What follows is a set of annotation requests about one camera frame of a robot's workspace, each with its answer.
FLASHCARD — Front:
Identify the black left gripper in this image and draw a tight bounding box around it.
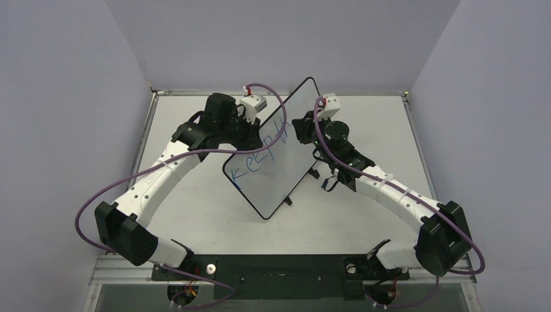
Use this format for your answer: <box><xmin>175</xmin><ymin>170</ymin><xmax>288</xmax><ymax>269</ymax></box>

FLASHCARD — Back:
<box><xmin>219</xmin><ymin>111</ymin><xmax>263</xmax><ymax>154</ymax></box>

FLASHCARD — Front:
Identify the black framed whiteboard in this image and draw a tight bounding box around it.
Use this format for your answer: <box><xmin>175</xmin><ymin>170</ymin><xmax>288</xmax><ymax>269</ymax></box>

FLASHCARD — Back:
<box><xmin>222</xmin><ymin>77</ymin><xmax>320</xmax><ymax>220</ymax></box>

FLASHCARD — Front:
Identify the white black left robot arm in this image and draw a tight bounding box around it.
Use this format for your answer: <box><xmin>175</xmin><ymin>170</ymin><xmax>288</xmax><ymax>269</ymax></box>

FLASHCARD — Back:
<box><xmin>94</xmin><ymin>93</ymin><xmax>267</xmax><ymax>280</ymax></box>

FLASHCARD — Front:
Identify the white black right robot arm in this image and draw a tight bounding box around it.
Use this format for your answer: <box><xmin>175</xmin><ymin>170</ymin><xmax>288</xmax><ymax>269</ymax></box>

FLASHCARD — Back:
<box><xmin>292</xmin><ymin>111</ymin><xmax>472</xmax><ymax>278</ymax></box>

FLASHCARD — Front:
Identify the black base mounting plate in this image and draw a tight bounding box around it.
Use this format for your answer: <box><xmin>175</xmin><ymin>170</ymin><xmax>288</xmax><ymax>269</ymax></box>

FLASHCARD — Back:
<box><xmin>151</xmin><ymin>253</ymin><xmax>410</xmax><ymax>301</ymax></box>

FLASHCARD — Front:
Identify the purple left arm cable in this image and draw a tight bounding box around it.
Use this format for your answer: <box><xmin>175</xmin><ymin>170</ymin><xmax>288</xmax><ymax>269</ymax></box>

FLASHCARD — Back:
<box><xmin>74</xmin><ymin>83</ymin><xmax>288</xmax><ymax>310</ymax></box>

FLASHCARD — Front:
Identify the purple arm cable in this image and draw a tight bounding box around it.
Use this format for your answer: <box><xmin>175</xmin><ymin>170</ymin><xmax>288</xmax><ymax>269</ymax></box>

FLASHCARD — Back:
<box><xmin>313</xmin><ymin>97</ymin><xmax>486</xmax><ymax>310</ymax></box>
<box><xmin>74</xmin><ymin>83</ymin><xmax>288</xmax><ymax>310</ymax></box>

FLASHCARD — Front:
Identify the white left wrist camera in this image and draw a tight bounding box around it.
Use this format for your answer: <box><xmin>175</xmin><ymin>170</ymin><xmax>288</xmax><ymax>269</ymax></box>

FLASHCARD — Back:
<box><xmin>238</xmin><ymin>86</ymin><xmax>268</xmax><ymax>124</ymax></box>

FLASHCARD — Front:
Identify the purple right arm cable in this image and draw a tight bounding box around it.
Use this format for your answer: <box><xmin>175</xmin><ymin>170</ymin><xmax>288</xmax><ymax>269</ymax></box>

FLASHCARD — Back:
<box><xmin>313</xmin><ymin>97</ymin><xmax>486</xmax><ymax>310</ymax></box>

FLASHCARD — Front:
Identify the aluminium front frame rail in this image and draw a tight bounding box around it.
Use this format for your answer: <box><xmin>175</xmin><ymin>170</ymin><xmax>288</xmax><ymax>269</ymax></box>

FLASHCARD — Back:
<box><xmin>89</xmin><ymin>255</ymin><xmax>216</xmax><ymax>286</ymax></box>

